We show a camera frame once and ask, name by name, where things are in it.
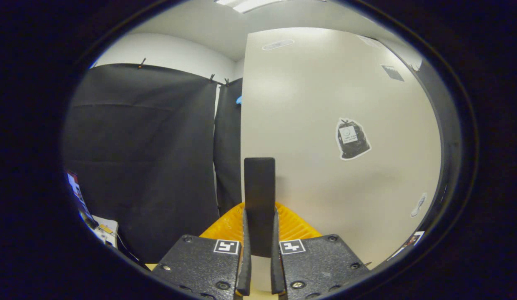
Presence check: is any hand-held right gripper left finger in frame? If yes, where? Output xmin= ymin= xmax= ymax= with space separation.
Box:
xmin=152 ymin=202 xmax=251 ymax=300

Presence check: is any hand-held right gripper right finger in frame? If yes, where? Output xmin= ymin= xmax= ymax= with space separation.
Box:
xmin=271 ymin=202 xmax=369 ymax=300

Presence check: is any black door handle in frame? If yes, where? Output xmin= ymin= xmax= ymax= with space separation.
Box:
xmin=244 ymin=157 xmax=276 ymax=258

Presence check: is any beige cabinet door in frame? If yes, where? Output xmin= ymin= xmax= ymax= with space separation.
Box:
xmin=241 ymin=27 xmax=443 ymax=292

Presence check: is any white and yellow object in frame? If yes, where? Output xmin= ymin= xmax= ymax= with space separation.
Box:
xmin=92 ymin=215 xmax=120 ymax=249

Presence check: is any black backdrop cloth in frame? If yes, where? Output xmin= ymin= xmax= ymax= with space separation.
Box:
xmin=62 ymin=63 xmax=243 ymax=264

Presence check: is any ceiling light panel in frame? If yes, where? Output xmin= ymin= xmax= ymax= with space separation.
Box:
xmin=215 ymin=0 xmax=286 ymax=14

